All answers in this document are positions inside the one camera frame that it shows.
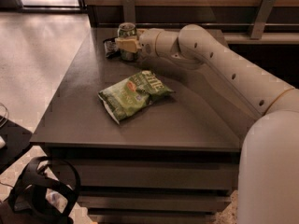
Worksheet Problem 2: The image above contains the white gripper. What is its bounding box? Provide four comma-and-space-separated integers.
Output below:
115, 28, 163, 57

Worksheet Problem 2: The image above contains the green soda can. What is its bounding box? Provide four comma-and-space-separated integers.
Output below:
118, 22, 137, 62

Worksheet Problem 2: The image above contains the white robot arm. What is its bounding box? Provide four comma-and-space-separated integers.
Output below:
116, 24, 299, 224

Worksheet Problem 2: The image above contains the black rxbar chocolate wrapper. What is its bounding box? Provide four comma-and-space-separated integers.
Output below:
103, 38, 120, 59

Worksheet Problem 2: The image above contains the green chips bag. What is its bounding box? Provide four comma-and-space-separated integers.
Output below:
98, 70, 174, 123

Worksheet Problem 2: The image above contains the grey drawer cabinet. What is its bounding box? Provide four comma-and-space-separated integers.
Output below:
31, 29, 243, 224

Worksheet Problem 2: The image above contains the black headset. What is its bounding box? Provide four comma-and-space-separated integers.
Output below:
7, 156, 80, 224

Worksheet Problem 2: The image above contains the left metal bracket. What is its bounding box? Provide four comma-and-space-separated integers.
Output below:
122, 0, 136, 23

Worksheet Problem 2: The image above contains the metal bracket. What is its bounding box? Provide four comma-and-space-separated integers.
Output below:
122, 0, 136, 23
249, 0, 277, 40

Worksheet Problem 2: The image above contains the right metal bracket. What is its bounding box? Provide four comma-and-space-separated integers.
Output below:
249, 0, 277, 40

